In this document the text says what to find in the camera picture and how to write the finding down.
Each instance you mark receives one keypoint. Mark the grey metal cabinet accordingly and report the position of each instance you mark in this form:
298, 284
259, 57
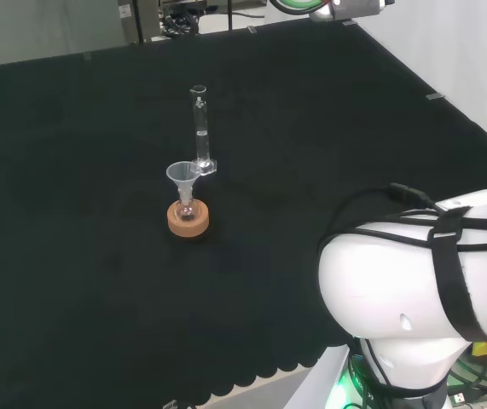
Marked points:
138, 19

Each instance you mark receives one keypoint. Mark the thin black pole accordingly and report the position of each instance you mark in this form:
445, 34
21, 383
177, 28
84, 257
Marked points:
229, 15

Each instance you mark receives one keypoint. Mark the clear cloth clip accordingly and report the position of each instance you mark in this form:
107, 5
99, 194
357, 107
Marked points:
251, 29
435, 96
349, 22
169, 404

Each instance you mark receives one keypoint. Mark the clear plastic funnel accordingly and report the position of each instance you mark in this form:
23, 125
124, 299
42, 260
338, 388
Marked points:
183, 174

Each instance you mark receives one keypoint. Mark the clear glass graduated cylinder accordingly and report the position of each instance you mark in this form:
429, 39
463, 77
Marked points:
201, 140

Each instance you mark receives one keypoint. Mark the small round-bottom glass flask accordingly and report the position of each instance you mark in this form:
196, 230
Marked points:
185, 211

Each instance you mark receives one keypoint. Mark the silver USB plug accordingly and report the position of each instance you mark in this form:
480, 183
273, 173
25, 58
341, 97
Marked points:
459, 398

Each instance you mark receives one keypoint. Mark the black bench cloth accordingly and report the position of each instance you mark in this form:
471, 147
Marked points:
98, 170

